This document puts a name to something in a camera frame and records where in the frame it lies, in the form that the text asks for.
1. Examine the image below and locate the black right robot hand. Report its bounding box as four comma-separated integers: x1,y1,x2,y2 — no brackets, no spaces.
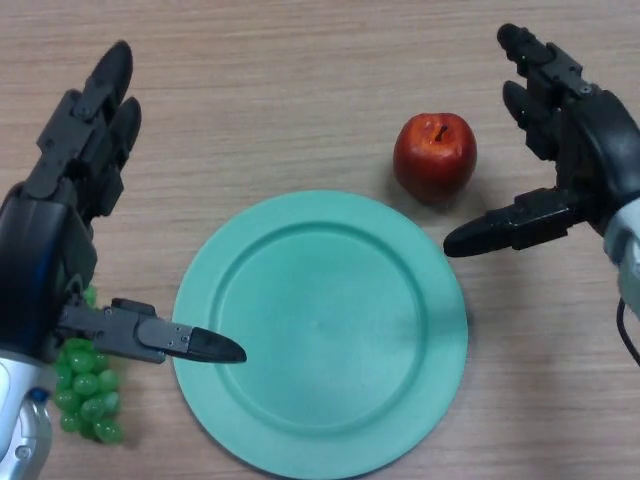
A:
443,22,640,259

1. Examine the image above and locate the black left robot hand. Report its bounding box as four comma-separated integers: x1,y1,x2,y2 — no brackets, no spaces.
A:
0,40,248,366

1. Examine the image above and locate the red apple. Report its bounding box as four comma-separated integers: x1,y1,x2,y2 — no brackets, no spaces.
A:
392,112,478,204

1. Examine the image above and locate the green round plate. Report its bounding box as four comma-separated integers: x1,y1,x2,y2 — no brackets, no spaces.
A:
172,189,470,465

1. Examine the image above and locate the green grape bunch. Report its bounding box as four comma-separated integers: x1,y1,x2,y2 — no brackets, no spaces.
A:
52,284,125,445

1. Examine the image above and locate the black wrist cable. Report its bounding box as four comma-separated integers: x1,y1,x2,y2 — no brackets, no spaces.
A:
615,297,640,361

